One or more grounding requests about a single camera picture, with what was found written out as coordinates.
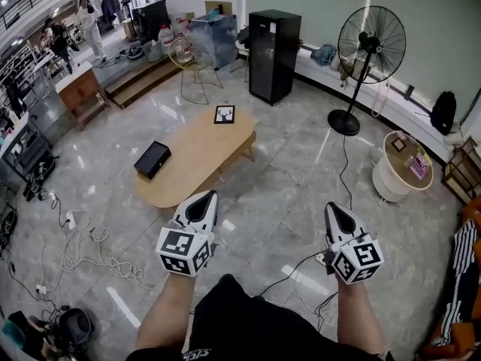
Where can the person's black clothing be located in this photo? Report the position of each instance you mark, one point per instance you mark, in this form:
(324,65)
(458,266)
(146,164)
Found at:
(248,325)

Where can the pink printed packet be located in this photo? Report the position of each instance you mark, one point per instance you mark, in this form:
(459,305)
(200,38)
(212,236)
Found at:
(419,167)

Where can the black box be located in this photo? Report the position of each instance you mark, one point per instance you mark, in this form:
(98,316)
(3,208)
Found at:
(152,161)

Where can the person's left forearm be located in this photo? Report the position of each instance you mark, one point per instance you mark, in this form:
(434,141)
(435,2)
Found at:
(165,307)

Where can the black round helmet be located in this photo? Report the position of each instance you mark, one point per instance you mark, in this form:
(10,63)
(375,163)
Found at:
(75,325)

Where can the black standing fan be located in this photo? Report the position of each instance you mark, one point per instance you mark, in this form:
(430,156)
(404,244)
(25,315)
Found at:
(370,43)

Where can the wooden step platform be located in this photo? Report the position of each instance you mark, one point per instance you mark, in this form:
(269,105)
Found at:
(139,83)

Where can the clear water jug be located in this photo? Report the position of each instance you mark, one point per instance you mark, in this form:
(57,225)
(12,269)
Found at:
(183,49)
(165,40)

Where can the blue folded clothes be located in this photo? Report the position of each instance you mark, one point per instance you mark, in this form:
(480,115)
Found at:
(324,55)

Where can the orange sofa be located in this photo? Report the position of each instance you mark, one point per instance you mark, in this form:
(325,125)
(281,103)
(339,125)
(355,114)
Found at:
(460,333)

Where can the wrapped glass cabinet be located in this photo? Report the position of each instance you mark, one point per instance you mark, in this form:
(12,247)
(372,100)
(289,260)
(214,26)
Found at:
(214,40)

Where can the wooden cabinet with white top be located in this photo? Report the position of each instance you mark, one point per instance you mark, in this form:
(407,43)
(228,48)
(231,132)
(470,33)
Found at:
(80,92)

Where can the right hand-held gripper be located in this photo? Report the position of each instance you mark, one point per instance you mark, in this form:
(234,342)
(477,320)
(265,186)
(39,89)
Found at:
(359,261)

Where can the small dark square frame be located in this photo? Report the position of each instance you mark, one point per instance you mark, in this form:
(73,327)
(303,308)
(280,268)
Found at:
(398,144)

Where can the wooden glass display case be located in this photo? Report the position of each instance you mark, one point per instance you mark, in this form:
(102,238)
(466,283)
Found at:
(462,171)

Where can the person's right forearm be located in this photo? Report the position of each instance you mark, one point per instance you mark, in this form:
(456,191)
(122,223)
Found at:
(359,314)

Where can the black low cupboard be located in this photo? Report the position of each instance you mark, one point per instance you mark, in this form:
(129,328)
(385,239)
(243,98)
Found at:
(152,19)

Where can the oval wooden coffee table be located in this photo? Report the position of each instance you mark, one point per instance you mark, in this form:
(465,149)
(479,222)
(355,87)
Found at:
(203,152)

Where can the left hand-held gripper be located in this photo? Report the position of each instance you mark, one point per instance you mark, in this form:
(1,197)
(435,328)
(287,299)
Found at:
(176,246)

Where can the cardboard box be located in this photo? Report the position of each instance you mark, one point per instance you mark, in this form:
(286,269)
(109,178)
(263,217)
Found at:
(218,7)

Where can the round white side table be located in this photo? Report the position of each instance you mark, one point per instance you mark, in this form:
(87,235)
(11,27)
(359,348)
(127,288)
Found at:
(398,171)

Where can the tall black cabinet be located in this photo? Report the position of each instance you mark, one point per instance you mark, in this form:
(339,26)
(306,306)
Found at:
(273,56)

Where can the black picture frame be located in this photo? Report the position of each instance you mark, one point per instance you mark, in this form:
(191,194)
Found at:
(224,114)

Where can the grey shelf unit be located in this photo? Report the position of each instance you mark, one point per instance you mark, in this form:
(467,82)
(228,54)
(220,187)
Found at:
(22,145)

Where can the black backpack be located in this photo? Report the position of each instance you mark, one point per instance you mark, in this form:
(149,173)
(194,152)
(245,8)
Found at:
(443,113)

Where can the black white striped cushion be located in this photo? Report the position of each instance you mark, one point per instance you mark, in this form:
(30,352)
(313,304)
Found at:
(460,261)

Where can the black floor bag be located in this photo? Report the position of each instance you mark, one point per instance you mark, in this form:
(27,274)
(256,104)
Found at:
(39,179)

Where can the small white power strip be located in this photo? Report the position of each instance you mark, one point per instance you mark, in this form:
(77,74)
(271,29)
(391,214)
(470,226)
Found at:
(321,258)

